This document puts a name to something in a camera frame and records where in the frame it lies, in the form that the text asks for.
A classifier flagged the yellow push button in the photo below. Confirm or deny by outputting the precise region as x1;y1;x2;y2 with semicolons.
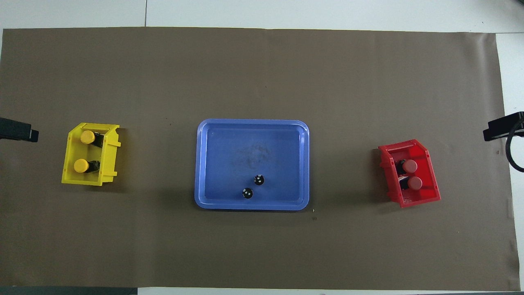
80;130;103;148
74;159;101;174

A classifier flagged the red push button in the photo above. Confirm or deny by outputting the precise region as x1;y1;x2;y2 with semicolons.
399;176;423;191
395;159;418;175

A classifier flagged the blue plastic tray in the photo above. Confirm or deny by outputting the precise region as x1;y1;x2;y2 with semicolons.
194;119;310;211

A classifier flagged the yellow plastic bin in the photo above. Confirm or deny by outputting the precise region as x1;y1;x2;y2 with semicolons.
61;123;122;186

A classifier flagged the red plastic bin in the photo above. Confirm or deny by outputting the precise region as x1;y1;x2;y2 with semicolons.
377;139;441;209

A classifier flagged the brown paper table mat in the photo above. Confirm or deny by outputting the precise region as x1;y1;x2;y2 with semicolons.
0;27;520;292

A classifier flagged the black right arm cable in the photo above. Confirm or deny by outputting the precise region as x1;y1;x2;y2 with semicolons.
506;119;524;172

